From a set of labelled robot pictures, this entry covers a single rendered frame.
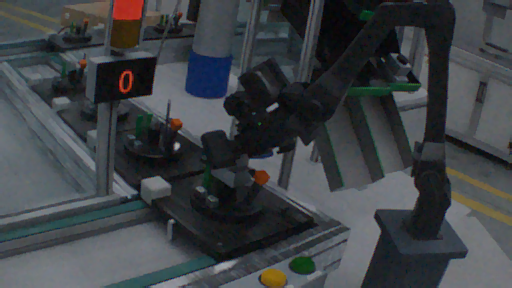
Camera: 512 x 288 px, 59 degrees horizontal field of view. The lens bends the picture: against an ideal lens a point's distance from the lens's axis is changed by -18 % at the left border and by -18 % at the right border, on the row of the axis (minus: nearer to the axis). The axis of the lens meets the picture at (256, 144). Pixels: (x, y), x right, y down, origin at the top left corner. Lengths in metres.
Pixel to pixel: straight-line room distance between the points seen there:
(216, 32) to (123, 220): 1.00
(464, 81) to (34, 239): 4.33
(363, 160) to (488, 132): 3.72
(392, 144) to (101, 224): 0.72
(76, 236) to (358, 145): 0.65
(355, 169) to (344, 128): 0.09
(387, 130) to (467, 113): 3.58
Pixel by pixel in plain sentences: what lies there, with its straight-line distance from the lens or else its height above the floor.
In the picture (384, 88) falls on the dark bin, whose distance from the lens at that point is 1.12.
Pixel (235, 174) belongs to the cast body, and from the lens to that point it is 0.96.
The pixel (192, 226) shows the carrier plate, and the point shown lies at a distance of 0.95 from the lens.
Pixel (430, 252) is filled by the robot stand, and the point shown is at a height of 1.06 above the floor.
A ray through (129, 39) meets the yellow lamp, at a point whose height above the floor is 1.28.
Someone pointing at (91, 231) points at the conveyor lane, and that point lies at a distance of 0.99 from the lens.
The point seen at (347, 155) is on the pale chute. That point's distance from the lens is 1.17.
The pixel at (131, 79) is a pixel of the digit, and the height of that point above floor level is 1.20.
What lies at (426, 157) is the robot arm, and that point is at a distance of 0.82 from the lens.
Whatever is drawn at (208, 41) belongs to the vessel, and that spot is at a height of 1.07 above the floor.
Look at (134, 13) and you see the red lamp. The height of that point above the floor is 1.32.
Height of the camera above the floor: 1.47
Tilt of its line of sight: 22 degrees down
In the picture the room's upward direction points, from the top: 10 degrees clockwise
